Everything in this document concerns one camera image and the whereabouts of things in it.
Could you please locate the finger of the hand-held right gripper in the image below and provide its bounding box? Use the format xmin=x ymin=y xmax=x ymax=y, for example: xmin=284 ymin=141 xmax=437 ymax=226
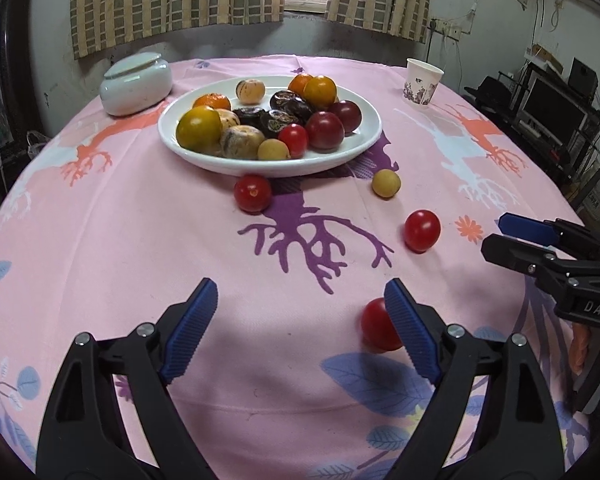
xmin=500 ymin=214 xmax=600 ymax=261
xmin=482 ymin=234 xmax=600 ymax=306

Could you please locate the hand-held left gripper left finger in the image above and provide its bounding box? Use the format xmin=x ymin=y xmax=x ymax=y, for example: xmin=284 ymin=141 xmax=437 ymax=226
xmin=36 ymin=278 xmax=218 ymax=480

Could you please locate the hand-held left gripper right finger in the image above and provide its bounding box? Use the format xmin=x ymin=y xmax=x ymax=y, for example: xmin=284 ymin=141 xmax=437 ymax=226
xmin=385 ymin=278 xmax=566 ymax=480

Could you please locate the red cherry tomato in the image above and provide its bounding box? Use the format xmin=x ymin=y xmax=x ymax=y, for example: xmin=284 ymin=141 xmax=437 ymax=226
xmin=361 ymin=297 xmax=406 ymax=352
xmin=233 ymin=174 xmax=273 ymax=213
xmin=278 ymin=124 xmax=309 ymax=159
xmin=404 ymin=209 xmax=442 ymax=253

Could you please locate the large tan pepino melon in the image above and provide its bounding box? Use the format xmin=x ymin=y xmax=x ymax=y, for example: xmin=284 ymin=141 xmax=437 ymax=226
xmin=220 ymin=126 xmax=267 ymax=161

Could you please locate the small longan with stem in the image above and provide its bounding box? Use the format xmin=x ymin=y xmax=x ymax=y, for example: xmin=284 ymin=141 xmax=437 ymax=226
xmin=257 ymin=138 xmax=291 ymax=162

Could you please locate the green brown tomato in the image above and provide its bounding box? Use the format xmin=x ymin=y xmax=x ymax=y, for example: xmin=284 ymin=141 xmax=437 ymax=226
xmin=175 ymin=107 xmax=223 ymax=153

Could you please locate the large dark red tomato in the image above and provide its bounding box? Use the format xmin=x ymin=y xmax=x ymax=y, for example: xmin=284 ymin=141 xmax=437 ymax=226
xmin=305 ymin=111 xmax=345 ymax=151
xmin=328 ymin=100 xmax=364 ymax=134

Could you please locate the small tan pepino melon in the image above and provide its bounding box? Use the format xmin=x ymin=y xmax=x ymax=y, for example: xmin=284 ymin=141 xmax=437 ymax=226
xmin=216 ymin=109 xmax=242 ymax=133

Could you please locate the yellow tomato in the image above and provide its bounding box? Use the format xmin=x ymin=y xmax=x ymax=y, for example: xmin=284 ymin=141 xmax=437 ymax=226
xmin=303 ymin=75 xmax=337 ymax=109

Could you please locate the purple striped pepino melon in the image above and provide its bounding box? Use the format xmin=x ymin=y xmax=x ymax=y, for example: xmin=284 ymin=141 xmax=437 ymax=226
xmin=235 ymin=79 xmax=266 ymax=106

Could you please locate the large dark water chestnut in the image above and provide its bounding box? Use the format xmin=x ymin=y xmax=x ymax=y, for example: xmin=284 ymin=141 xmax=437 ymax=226
xmin=269 ymin=90 xmax=315 ymax=123

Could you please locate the white oval plate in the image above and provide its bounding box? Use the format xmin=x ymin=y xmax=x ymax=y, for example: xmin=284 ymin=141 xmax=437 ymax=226
xmin=157 ymin=75 xmax=382 ymax=178

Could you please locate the person's right hand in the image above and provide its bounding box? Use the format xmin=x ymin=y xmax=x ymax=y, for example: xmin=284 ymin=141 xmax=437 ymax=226
xmin=570 ymin=324 xmax=588 ymax=373

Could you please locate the pink printed tablecloth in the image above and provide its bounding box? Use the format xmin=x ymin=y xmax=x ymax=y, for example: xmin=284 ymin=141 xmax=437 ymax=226
xmin=0 ymin=55 xmax=593 ymax=480

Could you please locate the computer monitor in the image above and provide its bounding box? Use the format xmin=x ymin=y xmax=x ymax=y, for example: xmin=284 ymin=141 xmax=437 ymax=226
xmin=520 ymin=72 xmax=593 ymax=148

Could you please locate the black hat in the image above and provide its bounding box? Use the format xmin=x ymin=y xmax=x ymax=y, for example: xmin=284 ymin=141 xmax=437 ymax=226
xmin=464 ymin=76 xmax=511 ymax=106

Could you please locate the yellow longan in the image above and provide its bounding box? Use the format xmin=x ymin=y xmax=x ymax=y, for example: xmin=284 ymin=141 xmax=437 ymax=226
xmin=371 ymin=169 xmax=401 ymax=199

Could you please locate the black speaker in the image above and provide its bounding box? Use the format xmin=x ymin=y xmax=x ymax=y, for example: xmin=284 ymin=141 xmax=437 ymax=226
xmin=567 ymin=57 xmax=600 ymax=98

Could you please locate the printed paper cup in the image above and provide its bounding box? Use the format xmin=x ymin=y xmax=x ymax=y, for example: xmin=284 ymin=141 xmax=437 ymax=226
xmin=403 ymin=58 xmax=445 ymax=108

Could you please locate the orange mandarin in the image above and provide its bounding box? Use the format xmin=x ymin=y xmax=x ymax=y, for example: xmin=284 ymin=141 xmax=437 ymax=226
xmin=287 ymin=73 xmax=315 ymax=98
xmin=192 ymin=92 xmax=232 ymax=112

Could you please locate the white lidded ceramic jar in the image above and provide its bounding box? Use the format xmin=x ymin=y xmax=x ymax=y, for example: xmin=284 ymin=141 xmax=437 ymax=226
xmin=99 ymin=53 xmax=174 ymax=117

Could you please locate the dark framed cabinet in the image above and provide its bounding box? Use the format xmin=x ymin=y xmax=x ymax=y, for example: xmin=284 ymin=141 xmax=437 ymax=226
xmin=0 ymin=0 xmax=46 ymax=181

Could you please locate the wide checked curtain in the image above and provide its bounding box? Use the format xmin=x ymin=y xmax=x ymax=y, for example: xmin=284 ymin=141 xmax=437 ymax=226
xmin=70 ymin=0 xmax=286 ymax=60

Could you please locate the wall power outlet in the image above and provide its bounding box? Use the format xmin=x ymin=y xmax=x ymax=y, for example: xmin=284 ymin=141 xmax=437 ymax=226
xmin=430 ymin=19 xmax=462 ymax=41

